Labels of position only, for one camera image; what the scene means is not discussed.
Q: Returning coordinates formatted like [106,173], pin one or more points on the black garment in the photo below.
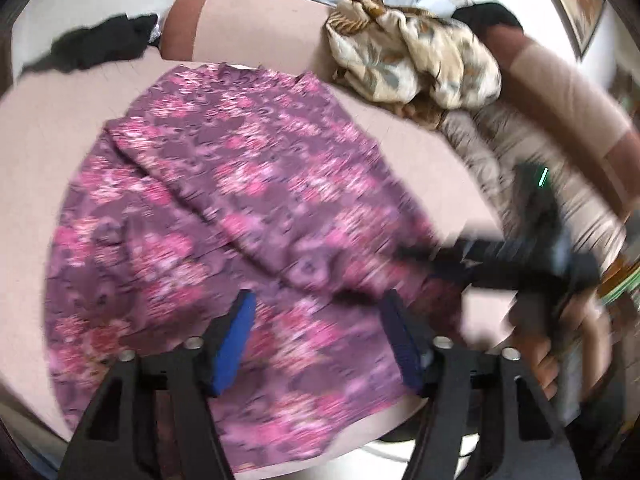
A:
[487,12]

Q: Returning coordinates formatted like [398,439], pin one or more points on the person's right hand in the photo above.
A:
[542,366]

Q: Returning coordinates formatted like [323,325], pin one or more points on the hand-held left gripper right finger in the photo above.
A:
[404,347]

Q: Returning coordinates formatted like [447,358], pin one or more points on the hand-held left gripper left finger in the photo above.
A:
[234,340]

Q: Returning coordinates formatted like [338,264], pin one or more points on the purple floral garment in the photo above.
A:
[240,210]

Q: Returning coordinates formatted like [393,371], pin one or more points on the grey patterned cloth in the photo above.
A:
[520,160]

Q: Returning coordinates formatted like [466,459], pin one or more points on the black cloth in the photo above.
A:
[92,45]

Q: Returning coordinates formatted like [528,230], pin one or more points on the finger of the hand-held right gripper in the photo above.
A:
[450,260]

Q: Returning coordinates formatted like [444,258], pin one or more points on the beige floral cloth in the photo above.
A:
[415,55]

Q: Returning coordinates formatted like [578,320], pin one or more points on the pink sofa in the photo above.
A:
[280,30]

